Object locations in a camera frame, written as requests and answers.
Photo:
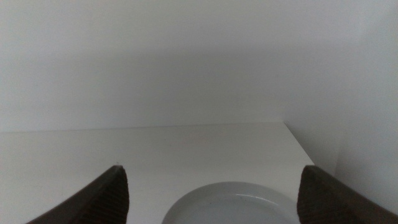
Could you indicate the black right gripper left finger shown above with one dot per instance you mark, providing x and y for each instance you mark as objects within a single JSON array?
[{"x": 102, "y": 199}]

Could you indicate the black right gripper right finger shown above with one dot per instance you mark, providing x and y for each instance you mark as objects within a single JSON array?
[{"x": 323, "y": 199}]

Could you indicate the grey shallow bowl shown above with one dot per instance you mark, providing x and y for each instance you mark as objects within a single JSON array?
[{"x": 233, "y": 205}]

